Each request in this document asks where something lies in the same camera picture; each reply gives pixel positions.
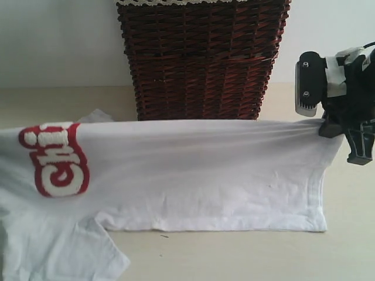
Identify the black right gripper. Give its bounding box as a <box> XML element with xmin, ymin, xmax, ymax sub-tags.
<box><xmin>318</xmin><ymin>48</ymin><xmax>374</xmax><ymax>166</ymax></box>

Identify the white t-shirt red logo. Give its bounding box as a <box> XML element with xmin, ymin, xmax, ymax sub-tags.
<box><xmin>1</xmin><ymin>119</ymin><xmax>343</xmax><ymax>280</ymax></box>

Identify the dark brown wicker basket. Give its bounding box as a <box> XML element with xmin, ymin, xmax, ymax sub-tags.
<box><xmin>116</xmin><ymin>0</ymin><xmax>291</xmax><ymax>121</ymax></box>

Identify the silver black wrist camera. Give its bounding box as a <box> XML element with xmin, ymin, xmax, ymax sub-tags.
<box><xmin>295</xmin><ymin>51</ymin><xmax>326</xmax><ymax>117</ymax></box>

